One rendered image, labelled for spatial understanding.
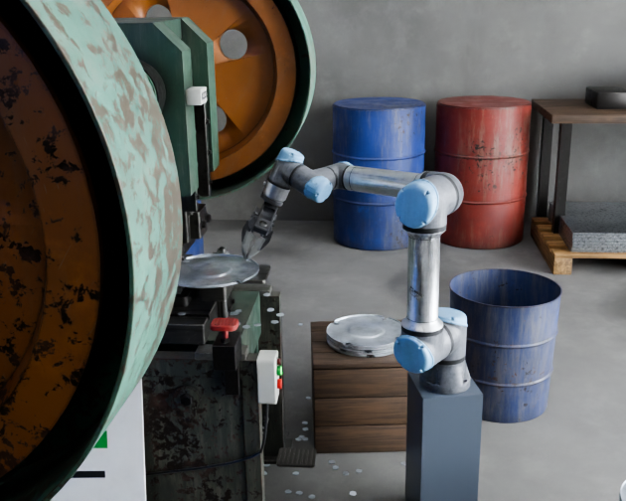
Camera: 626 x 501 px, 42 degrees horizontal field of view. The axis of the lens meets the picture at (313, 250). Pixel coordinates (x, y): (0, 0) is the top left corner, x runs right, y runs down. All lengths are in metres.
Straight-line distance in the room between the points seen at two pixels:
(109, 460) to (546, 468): 1.46
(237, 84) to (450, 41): 3.07
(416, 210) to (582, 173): 3.79
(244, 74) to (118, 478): 1.28
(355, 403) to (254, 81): 1.15
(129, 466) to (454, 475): 0.95
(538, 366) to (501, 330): 0.22
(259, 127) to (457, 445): 1.16
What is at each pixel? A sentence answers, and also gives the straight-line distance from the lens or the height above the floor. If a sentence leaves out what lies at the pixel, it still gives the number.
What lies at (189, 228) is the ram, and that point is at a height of 0.93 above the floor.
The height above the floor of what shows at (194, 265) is 0.78.
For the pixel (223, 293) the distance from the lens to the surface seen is 2.41.
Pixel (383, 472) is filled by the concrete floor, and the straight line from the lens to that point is 2.90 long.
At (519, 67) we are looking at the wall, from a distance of 5.64.
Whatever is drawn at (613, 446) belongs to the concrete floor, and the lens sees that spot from 3.19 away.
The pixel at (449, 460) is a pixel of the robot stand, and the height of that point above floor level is 0.24.
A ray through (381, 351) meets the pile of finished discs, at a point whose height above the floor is 0.37.
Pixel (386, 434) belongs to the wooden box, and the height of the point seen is 0.07.
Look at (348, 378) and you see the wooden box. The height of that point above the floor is 0.30.
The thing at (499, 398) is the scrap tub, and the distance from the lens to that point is 3.18.
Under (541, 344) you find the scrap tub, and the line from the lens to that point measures 3.13.
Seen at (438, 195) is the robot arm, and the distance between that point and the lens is 2.13.
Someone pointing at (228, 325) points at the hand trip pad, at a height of 0.76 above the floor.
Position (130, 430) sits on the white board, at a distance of 2.38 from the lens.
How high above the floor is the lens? 1.58
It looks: 18 degrees down
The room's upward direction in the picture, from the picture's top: 1 degrees counter-clockwise
